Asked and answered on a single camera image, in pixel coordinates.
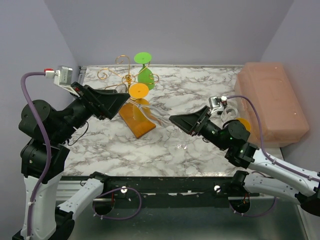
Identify gold wire glass rack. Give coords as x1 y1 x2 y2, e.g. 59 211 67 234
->
97 55 160 94

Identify orange wine glass on table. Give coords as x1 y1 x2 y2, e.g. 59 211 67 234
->
236 117 251 132

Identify clear glass on table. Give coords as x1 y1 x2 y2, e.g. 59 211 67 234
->
220 106 239 124

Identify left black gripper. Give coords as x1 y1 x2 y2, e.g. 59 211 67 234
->
53 80 130 143

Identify wooden rack base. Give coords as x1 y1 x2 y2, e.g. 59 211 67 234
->
119 103 156 139

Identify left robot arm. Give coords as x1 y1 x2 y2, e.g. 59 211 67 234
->
13 82 130 240

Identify black mounting rail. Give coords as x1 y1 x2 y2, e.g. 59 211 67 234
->
89 172 248 210

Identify pink plastic storage box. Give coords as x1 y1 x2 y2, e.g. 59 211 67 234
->
234 62 310 148

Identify orange hanging wine glass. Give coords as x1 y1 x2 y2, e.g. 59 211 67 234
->
128 83 149 122

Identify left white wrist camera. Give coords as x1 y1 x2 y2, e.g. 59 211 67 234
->
44 66 79 97

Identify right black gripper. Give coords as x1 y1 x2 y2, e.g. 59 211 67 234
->
170 105 229 151

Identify clear wine glass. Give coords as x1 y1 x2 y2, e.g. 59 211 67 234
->
128 98 171 128
175 128 188 150

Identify green wine glass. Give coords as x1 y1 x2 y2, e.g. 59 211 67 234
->
134 52 155 90

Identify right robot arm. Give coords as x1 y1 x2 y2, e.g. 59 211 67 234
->
169 106 320 216

